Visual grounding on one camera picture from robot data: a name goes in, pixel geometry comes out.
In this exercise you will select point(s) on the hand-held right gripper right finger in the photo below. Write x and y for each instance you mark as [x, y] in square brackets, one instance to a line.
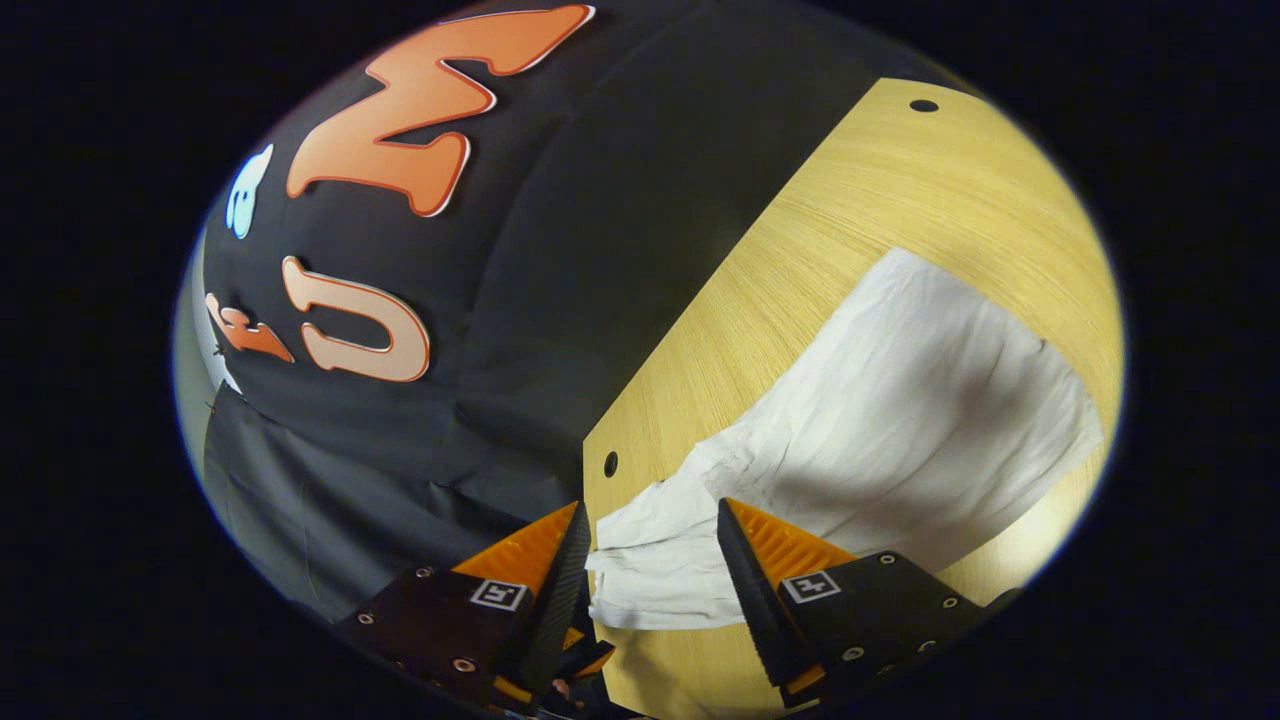
[750, 590]

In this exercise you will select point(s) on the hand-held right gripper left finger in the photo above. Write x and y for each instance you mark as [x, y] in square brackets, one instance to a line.
[565, 600]

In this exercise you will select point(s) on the white jeans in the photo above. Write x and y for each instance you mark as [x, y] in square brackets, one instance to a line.
[900, 420]

